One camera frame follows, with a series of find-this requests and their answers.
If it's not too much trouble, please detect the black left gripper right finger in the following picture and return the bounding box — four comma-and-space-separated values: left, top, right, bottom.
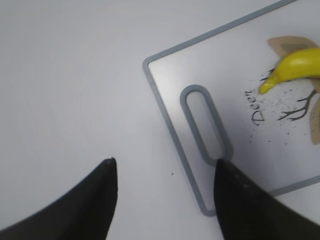
214, 159, 320, 240

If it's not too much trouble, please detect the yellow plastic banana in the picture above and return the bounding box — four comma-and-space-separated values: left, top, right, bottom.
258, 48, 320, 95

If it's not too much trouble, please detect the white grey-rimmed cutting board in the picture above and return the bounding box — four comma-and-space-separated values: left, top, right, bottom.
142, 0, 320, 217

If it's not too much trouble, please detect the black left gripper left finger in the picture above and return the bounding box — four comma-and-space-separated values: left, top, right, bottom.
0, 158, 118, 240

